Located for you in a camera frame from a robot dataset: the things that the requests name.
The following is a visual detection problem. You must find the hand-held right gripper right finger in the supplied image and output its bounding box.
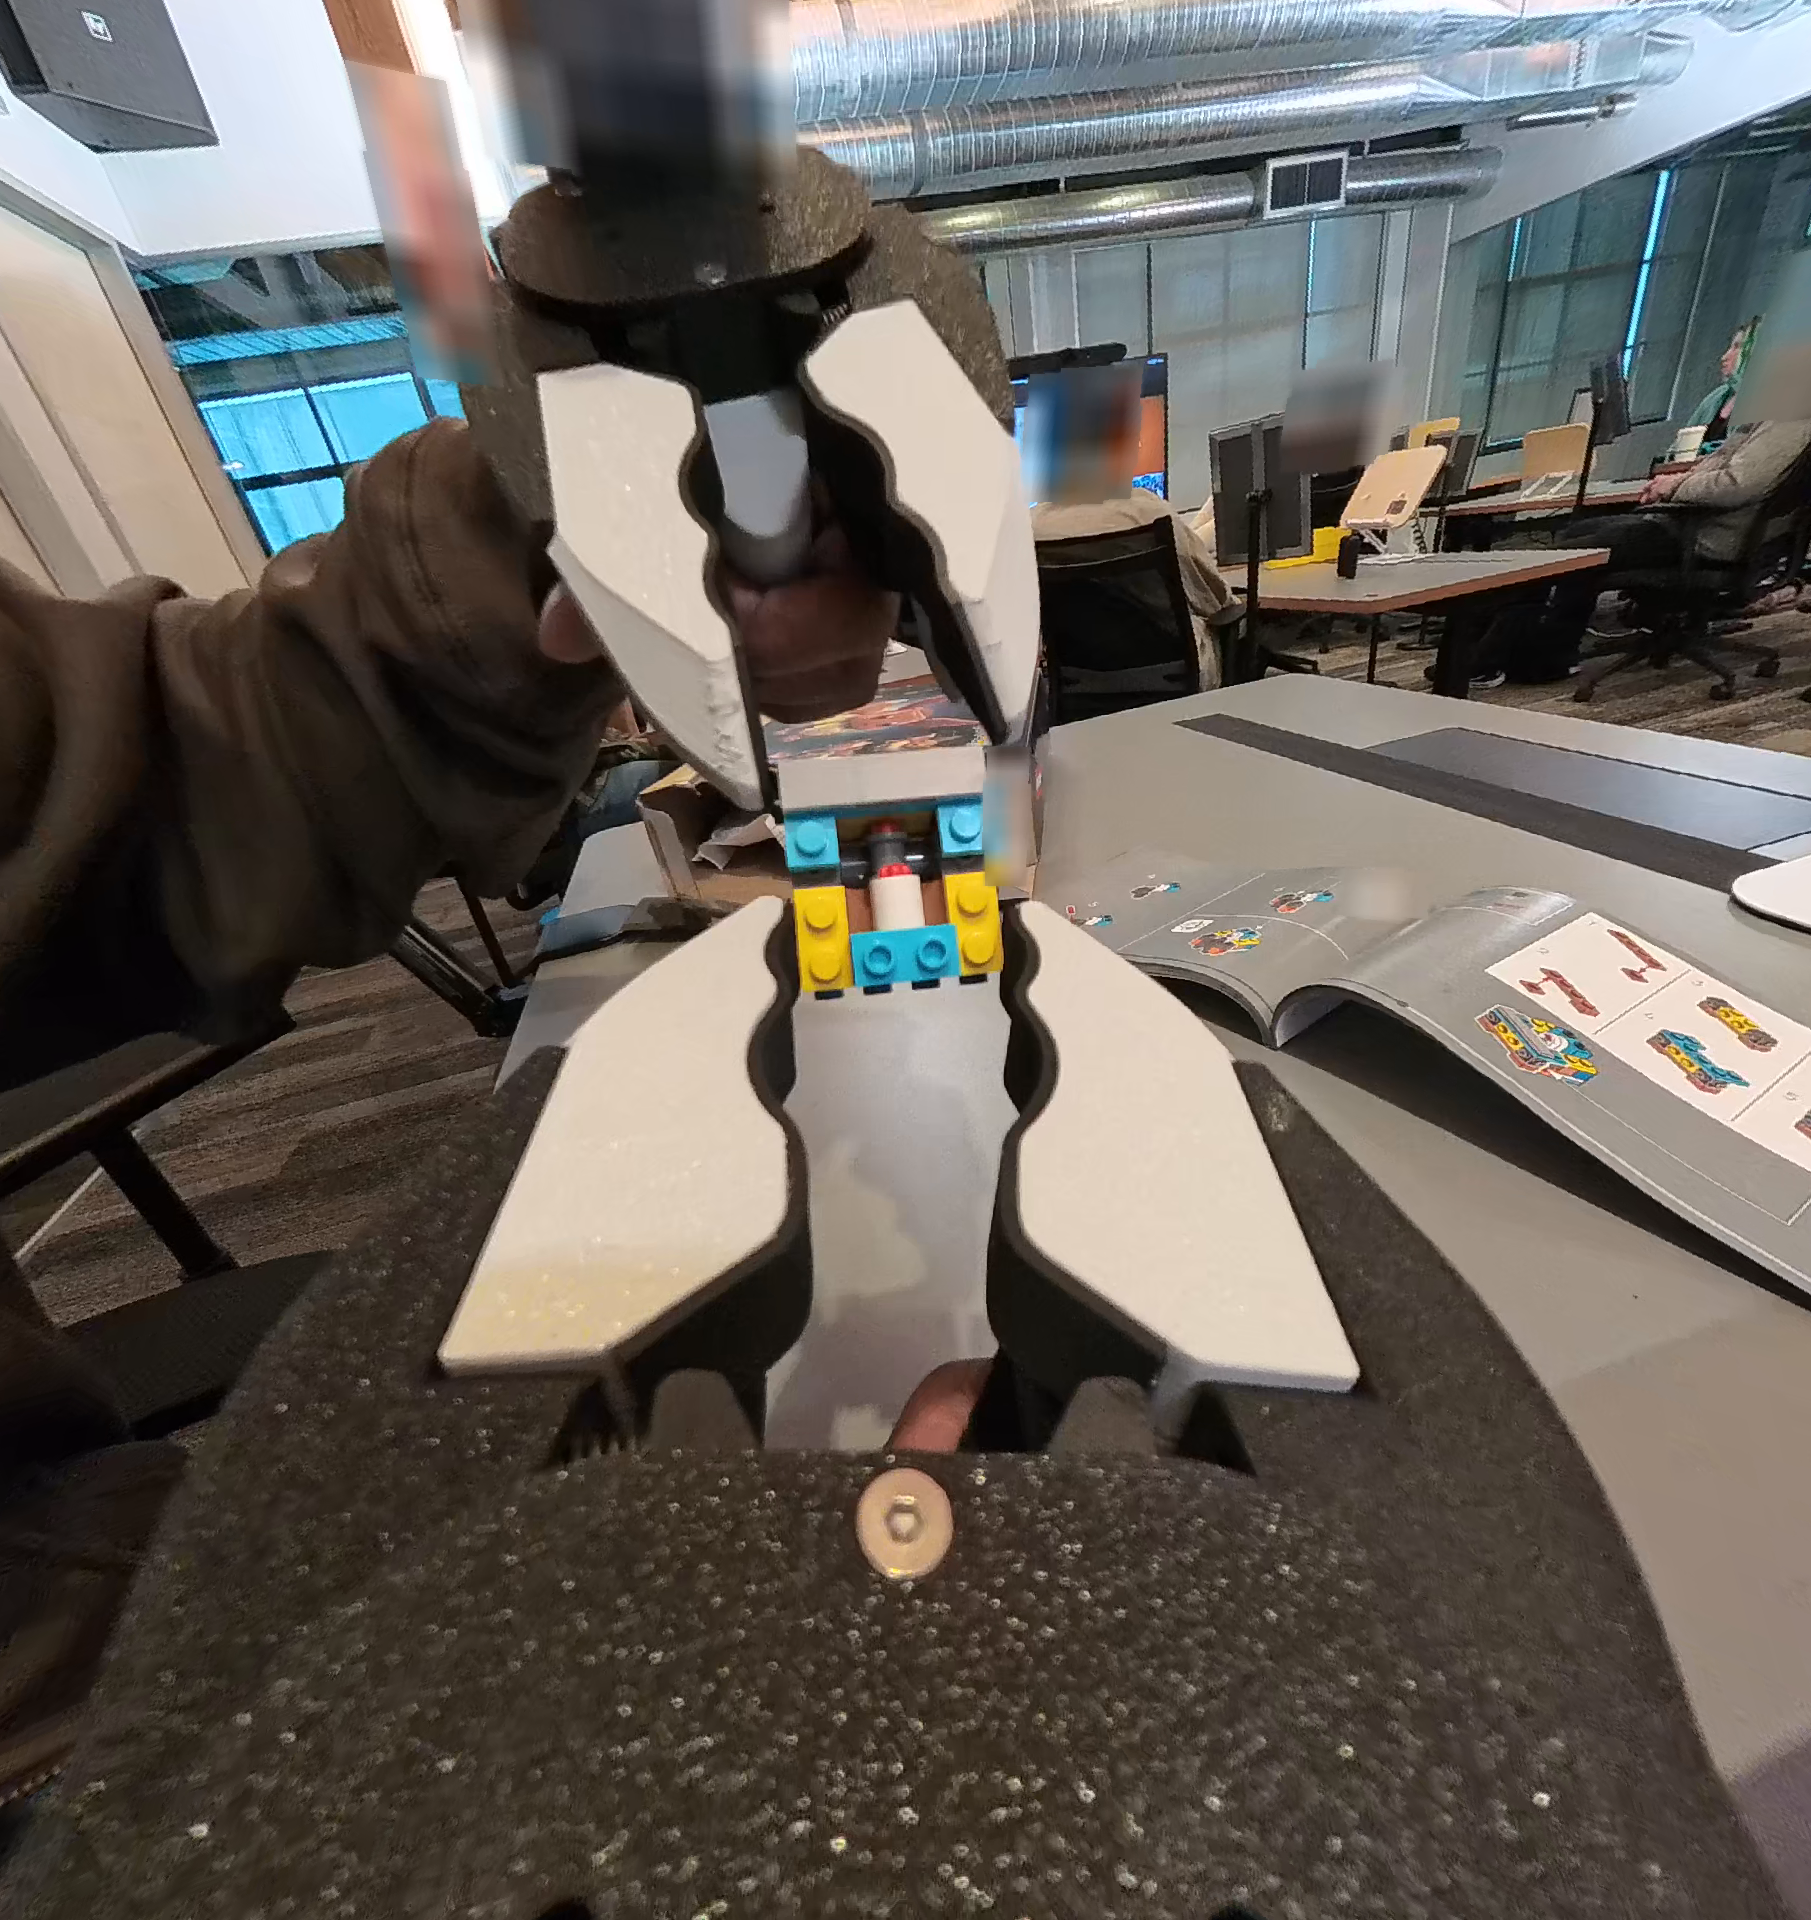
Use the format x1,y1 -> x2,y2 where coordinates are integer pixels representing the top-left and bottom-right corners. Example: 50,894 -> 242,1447
990,895 -> 1368,1411

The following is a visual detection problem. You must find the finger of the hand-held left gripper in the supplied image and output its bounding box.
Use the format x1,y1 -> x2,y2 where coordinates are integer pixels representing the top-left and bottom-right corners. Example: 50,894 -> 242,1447
538,363 -> 782,815
798,294 -> 1046,748

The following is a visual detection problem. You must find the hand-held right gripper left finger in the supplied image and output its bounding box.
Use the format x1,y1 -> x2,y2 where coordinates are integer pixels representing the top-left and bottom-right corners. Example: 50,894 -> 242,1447
438,895 -> 818,1405

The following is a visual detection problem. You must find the multicoloured brick model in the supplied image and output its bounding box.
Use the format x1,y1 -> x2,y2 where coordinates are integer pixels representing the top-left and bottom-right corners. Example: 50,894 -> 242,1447
792,815 -> 1010,995

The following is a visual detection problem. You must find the person's left forearm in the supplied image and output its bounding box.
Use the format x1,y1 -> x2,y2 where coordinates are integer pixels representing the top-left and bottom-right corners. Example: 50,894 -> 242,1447
0,419 -> 634,1052

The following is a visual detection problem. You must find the person's left hand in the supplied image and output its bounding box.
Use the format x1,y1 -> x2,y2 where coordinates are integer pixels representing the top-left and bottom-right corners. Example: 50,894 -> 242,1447
538,523 -> 910,726

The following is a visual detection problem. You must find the person's right hand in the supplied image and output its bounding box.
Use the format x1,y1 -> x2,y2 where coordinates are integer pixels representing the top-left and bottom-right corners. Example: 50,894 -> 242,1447
888,1353 -> 1000,1454

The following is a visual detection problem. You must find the black mesh chair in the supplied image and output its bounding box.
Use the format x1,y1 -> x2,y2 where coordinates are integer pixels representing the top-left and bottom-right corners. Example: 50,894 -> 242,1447
1038,516 -> 1210,726

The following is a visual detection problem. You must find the printed brick set box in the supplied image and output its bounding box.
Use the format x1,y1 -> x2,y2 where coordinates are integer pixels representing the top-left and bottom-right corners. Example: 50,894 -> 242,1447
762,673 -> 1060,880

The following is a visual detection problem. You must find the grey monitor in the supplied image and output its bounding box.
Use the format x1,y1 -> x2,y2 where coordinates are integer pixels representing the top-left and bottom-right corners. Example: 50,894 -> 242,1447
1210,415 -> 1316,602

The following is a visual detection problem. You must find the torn cardboard box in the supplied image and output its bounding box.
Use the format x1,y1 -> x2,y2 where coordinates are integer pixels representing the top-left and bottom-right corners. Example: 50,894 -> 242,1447
636,761 -> 794,919

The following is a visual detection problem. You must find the brick instruction booklet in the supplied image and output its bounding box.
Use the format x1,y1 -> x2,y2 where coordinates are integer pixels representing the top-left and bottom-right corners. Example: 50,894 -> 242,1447
1056,852 -> 1811,1329

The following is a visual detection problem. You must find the tan wooden stand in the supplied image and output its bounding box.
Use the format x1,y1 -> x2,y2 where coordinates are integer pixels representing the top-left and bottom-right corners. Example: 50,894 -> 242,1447
1340,442 -> 1450,564

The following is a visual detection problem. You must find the wooden table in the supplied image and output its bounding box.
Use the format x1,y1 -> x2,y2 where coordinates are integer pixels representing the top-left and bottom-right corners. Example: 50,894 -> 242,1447
1228,545 -> 1615,701

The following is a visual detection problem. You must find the person in brown jacket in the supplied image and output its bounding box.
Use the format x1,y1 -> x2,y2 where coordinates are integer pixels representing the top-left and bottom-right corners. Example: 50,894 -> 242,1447
0,1049 -> 150,1839

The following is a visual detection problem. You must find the wall display screen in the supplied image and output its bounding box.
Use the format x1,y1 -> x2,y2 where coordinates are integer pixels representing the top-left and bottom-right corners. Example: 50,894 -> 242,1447
1010,351 -> 1172,503

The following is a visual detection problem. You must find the silver air duct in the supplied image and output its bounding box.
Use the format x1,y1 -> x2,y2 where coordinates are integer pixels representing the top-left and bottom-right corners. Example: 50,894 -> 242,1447
790,0 -> 1537,91
798,60 -> 1699,200
918,146 -> 1507,251

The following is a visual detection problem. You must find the grey desk cable flap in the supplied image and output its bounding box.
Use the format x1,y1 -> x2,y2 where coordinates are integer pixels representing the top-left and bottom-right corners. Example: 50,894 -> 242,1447
1176,707 -> 1811,898

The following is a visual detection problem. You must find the black wall speaker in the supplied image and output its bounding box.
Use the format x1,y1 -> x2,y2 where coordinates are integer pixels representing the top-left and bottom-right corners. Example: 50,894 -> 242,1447
0,0 -> 222,156

